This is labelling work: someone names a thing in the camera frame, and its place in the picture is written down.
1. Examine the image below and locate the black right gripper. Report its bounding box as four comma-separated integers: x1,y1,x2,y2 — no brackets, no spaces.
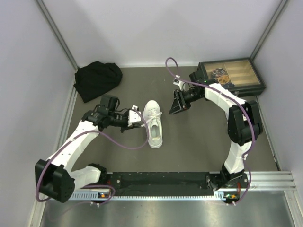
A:
169,89,203,115

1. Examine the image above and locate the white shoelace of shoe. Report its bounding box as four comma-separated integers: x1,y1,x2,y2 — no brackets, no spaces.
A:
141,106,162,128

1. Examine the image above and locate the white sneaker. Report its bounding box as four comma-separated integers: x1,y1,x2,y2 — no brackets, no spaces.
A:
144,100,163,148

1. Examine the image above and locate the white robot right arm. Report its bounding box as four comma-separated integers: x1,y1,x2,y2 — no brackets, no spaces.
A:
169,72,263,190

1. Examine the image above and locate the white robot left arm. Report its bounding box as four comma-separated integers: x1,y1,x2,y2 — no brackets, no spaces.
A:
35,95,144,203

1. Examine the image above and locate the black crumpled cloth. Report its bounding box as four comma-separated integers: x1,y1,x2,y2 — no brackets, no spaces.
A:
74,61,123,103

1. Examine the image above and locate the black compartment box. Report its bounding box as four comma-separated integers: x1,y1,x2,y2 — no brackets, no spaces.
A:
198,58,266,97

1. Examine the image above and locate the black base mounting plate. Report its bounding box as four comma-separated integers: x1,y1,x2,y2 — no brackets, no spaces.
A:
92,172,248,197

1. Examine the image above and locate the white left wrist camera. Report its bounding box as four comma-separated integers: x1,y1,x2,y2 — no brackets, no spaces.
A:
128,105,142,126

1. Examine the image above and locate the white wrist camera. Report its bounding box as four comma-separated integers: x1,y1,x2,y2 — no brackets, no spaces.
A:
173,75,184,91
128,105,142,126

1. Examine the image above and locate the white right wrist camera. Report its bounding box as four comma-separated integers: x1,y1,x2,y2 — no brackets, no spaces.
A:
173,75,184,91

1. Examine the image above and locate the grey slotted cable duct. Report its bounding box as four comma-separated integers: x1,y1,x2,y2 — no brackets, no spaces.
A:
68,190,226,201

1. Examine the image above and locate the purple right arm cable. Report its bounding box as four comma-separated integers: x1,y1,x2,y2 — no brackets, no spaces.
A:
165,57,258,206

